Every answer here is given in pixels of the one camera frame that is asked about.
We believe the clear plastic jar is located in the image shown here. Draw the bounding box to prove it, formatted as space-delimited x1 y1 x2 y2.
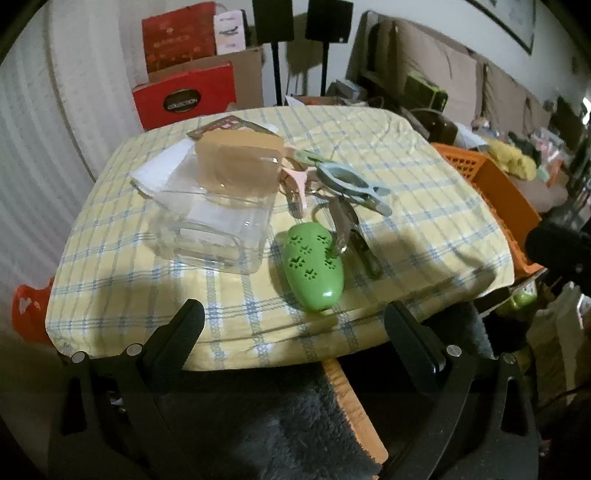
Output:
148 138 283 274

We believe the framed wall picture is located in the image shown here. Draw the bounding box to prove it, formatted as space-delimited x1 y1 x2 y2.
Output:
471 0 536 56

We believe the yellow cloth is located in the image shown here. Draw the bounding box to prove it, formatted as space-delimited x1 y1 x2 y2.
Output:
487 138 539 181

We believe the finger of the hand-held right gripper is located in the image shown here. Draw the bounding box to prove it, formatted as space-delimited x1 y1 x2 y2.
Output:
525 220 591 280

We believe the red cloth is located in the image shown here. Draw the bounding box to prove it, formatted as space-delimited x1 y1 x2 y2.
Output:
11 277 56 344

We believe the orange plastic basket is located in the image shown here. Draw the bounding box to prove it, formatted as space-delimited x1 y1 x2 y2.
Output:
431 142 546 280

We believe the pink clothes clip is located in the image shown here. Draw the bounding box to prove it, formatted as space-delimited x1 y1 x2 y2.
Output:
277 164 311 217

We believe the green black power station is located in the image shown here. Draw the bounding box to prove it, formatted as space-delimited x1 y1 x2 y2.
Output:
404 71 448 112

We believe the white foam sheet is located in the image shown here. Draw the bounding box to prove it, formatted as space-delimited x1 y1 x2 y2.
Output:
129 138 195 197

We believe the small white box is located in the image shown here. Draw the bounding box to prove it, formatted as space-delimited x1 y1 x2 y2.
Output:
213 11 247 54

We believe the brown sofa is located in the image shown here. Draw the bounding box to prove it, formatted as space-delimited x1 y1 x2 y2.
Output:
346 9 591 222

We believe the yellow plaid tablecloth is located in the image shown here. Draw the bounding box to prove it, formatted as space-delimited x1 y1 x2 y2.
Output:
45 105 515 372

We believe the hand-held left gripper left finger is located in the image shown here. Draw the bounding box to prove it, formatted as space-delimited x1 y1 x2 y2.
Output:
48 299 206 480

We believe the white curtain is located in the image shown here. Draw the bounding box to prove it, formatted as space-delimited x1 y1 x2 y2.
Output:
0 0 148 296

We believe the gold snack packet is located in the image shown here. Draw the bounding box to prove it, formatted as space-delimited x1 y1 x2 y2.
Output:
186 115 278 141

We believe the dark red gift box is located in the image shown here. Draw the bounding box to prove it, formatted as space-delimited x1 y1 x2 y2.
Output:
141 1 218 75

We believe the light green clothes clip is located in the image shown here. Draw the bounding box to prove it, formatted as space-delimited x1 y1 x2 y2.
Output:
291 148 333 169

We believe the green perforated oval case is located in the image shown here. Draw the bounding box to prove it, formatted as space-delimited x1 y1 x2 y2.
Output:
281 222 345 315

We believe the black speaker on stand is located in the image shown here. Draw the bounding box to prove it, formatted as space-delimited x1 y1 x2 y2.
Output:
305 0 354 86
252 0 295 107

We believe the light blue clothes clip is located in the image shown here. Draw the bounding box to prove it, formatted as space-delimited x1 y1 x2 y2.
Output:
316 161 393 217

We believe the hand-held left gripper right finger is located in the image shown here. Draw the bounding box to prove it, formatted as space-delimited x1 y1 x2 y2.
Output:
384 300 541 480

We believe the brown cardboard box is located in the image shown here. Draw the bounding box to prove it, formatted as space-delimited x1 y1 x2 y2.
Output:
148 46 265 112

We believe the grey clothes clip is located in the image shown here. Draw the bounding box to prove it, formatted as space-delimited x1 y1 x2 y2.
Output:
311 196 384 278

